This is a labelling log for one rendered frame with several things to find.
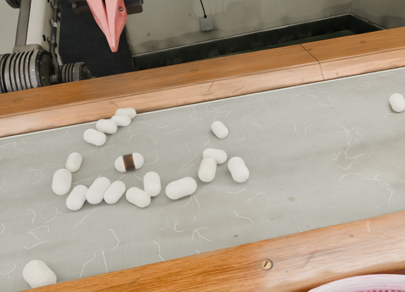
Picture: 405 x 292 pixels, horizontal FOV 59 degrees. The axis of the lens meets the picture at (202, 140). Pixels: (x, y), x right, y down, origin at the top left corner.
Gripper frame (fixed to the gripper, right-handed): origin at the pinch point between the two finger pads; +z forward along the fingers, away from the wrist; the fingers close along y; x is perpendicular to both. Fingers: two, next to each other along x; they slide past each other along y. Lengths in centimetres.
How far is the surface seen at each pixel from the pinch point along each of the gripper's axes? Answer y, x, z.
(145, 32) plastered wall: 0, 166, -107
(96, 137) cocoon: -4.8, 4.2, 11.4
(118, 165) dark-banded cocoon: -1.6, 0.0, 16.9
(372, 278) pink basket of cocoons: 18.9, -15.0, 33.1
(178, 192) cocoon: 5.2, -4.2, 22.3
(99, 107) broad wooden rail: -5.0, 10.0, 4.7
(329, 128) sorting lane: 27.0, 2.2, 16.9
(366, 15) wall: 153, 172, -96
